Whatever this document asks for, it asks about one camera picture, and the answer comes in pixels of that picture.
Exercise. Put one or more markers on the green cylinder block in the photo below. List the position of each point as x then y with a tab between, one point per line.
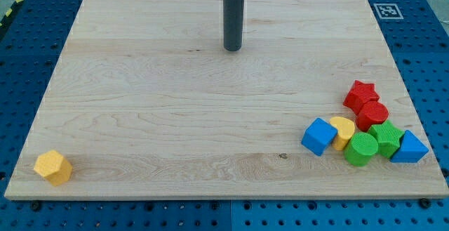
360	149

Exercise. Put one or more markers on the blue cube block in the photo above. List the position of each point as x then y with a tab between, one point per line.
318	136

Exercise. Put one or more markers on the red star block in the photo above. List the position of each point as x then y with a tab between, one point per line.
359	94

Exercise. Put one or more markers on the green star block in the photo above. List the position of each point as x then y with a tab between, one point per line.
388	137

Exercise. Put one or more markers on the blue triangle block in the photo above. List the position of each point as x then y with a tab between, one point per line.
411	150

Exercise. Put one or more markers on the black yellow hazard tape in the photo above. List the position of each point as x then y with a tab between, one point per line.
11	13

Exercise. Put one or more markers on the red cylinder block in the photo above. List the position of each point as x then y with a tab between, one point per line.
371	113

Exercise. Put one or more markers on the yellow hexagon block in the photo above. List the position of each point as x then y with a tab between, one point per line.
53	167

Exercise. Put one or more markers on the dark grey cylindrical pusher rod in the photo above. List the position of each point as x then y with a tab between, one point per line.
233	13

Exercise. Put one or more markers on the white fiducial marker tag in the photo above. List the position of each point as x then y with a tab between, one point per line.
388	11

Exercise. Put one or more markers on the light wooden board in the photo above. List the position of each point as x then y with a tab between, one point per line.
146	104

